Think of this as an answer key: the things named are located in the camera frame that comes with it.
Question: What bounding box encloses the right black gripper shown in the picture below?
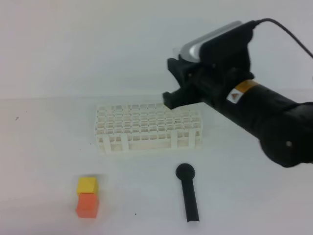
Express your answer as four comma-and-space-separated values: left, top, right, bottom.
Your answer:
162, 56, 235, 110

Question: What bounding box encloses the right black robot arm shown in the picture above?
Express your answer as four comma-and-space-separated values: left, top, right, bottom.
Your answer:
163, 58, 313, 167

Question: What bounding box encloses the white test tube rack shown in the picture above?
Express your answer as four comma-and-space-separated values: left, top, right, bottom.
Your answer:
94, 103, 203, 155

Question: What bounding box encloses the black plastic scoop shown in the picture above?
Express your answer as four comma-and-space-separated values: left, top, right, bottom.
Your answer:
176, 163, 200, 222

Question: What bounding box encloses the yellow cube block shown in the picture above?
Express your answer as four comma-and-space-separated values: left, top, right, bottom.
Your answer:
76, 177, 98, 195

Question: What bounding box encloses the orange cube block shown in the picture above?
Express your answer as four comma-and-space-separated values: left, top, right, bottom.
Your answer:
76, 193, 99, 218

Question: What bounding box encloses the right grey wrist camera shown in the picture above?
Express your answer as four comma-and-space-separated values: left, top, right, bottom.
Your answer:
179, 21, 255, 72

